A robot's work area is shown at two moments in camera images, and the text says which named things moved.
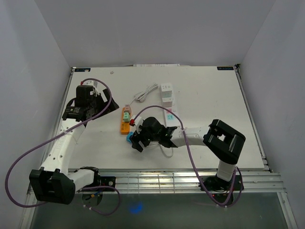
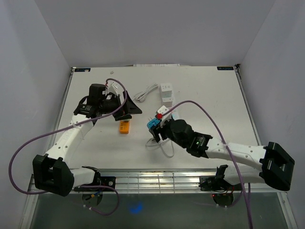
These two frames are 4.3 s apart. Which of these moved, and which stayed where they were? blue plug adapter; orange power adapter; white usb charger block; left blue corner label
Moved: blue plug adapter
Stayed: white usb charger block; orange power adapter; left blue corner label
